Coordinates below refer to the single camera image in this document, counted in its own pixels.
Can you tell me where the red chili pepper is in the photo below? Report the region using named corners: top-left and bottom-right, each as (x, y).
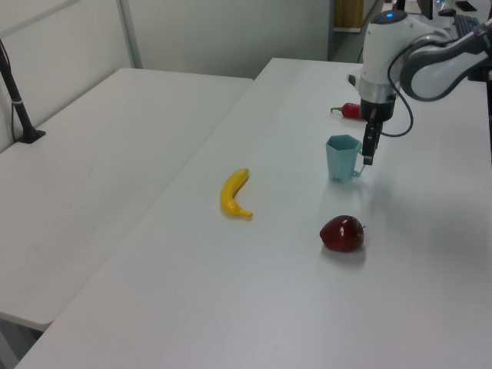
top-left (330, 102), bottom-right (363, 121)

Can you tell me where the wooden brown panel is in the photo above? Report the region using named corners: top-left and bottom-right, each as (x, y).
top-left (334, 0), bottom-right (364, 32)

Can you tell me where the dark computer keyboard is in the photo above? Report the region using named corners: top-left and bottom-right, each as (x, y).
top-left (453, 14), bottom-right (484, 38)

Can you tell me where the dark gripper cable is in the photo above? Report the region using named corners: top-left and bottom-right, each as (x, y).
top-left (380, 48), bottom-right (416, 138)

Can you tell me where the black pole with base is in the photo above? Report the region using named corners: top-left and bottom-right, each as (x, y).
top-left (0, 38), bottom-right (47, 145)

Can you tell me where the light blue hexagonal mug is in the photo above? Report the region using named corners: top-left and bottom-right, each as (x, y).
top-left (325, 134), bottom-right (365, 185)

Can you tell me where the thin black cable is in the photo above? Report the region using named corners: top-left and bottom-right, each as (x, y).
top-left (0, 38), bottom-right (20, 142)

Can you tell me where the white partition frame post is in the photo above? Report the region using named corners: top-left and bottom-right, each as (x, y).
top-left (117, 0), bottom-right (143, 70)

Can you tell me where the yellow banana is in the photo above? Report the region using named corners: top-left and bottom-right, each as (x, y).
top-left (219, 168), bottom-right (254, 221)

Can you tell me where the dark red apple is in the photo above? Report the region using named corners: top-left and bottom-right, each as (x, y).
top-left (319, 214), bottom-right (367, 253)

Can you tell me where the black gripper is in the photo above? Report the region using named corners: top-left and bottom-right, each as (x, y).
top-left (359, 96), bottom-right (397, 167)

